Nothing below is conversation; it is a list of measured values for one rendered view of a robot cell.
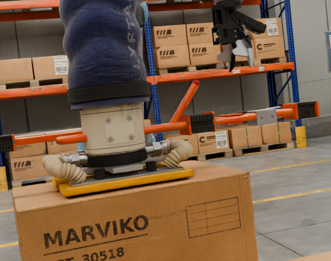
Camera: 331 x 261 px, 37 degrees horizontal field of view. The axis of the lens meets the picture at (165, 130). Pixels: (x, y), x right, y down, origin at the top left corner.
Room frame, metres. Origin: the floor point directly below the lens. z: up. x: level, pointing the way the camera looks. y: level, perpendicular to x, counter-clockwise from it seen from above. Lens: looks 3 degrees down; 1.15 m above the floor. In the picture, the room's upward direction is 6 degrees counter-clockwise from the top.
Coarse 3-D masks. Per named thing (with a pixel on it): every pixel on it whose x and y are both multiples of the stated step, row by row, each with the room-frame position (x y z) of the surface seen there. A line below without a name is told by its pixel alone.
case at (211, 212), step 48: (48, 192) 1.34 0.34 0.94; (96, 192) 1.25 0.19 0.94; (144, 192) 1.22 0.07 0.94; (192, 192) 1.26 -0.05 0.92; (240, 192) 1.30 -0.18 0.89; (48, 240) 1.14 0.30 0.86; (96, 240) 1.18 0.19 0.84; (144, 240) 1.21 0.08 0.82; (192, 240) 1.25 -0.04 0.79; (240, 240) 1.30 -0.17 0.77
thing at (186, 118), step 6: (198, 114) 1.50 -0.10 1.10; (204, 114) 1.41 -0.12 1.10; (210, 114) 1.42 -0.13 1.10; (180, 120) 1.46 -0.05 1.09; (186, 120) 1.42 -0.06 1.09; (192, 120) 1.40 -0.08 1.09; (198, 120) 1.41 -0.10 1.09; (204, 120) 1.41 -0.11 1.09; (210, 120) 1.43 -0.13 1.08; (192, 126) 1.41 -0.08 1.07; (198, 126) 1.41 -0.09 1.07; (204, 126) 1.41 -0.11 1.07; (210, 126) 1.42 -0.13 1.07; (180, 132) 1.47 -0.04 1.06; (186, 132) 1.43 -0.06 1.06; (192, 132) 1.40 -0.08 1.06; (198, 132) 1.40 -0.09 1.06; (204, 132) 1.41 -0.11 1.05
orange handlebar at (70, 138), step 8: (280, 112) 1.51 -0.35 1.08; (288, 112) 1.52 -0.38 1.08; (216, 120) 1.44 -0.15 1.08; (224, 120) 1.45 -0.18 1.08; (232, 120) 1.46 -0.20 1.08; (240, 120) 1.47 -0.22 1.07; (248, 120) 1.48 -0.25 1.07; (144, 128) 1.38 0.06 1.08; (152, 128) 1.38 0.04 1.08; (160, 128) 1.39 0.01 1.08; (168, 128) 1.40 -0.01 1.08; (176, 128) 1.41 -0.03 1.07; (184, 128) 1.42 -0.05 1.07; (40, 136) 1.56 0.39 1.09; (48, 136) 1.57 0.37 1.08; (56, 136) 1.58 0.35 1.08; (64, 136) 1.35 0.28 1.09; (72, 136) 1.32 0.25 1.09; (80, 136) 1.32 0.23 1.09; (16, 144) 1.54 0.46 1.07; (24, 144) 1.55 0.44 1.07
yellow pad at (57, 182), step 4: (144, 164) 1.47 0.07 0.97; (156, 164) 1.48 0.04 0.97; (160, 164) 1.47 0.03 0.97; (164, 164) 1.47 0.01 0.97; (144, 168) 1.45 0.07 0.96; (88, 172) 1.42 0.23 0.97; (92, 172) 1.42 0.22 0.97; (104, 172) 1.42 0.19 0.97; (108, 172) 1.42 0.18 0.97; (88, 176) 1.40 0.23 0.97; (92, 176) 1.40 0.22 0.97; (52, 180) 1.45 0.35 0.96; (56, 180) 1.37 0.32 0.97; (60, 180) 1.37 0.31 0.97; (64, 180) 1.38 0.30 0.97; (68, 180) 1.38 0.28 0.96; (56, 184) 1.37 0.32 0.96; (60, 184) 1.37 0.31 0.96
